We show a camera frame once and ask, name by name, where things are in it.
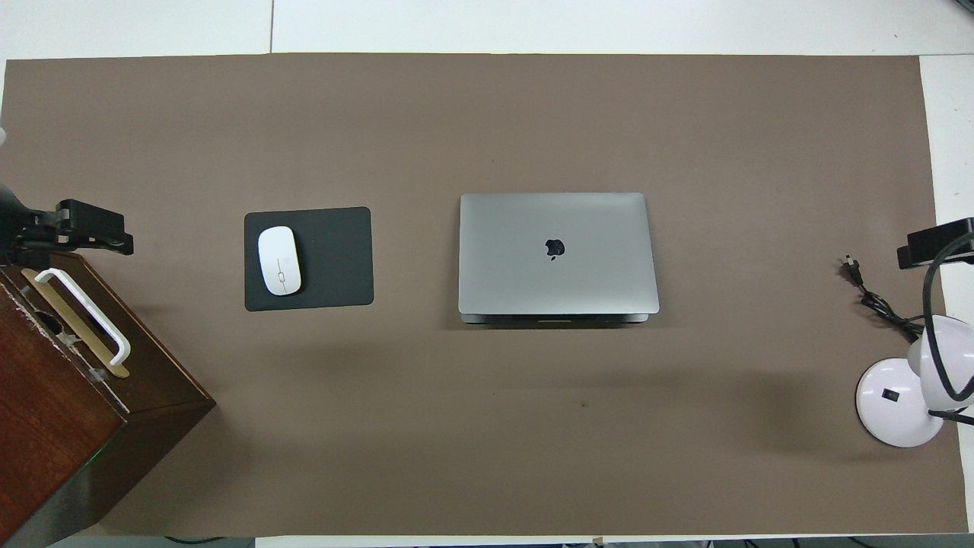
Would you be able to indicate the black mouse pad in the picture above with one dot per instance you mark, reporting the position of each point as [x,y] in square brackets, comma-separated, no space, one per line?
[335,259]

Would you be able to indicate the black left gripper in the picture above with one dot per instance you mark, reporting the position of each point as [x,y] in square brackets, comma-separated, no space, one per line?
[23,228]

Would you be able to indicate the brown table mat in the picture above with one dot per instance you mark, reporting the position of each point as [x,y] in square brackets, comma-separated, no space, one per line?
[487,122]

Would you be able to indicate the dark brown wooden box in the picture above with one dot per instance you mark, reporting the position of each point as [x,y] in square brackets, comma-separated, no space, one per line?
[61,426]

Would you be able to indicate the white computer mouse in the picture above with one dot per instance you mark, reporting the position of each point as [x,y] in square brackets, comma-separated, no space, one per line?
[278,260]

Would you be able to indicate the silver laptop with apple logo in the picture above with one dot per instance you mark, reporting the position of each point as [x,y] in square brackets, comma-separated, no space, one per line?
[555,281]

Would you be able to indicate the white desk lamp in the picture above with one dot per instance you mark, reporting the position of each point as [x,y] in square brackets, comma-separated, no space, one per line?
[890,396]

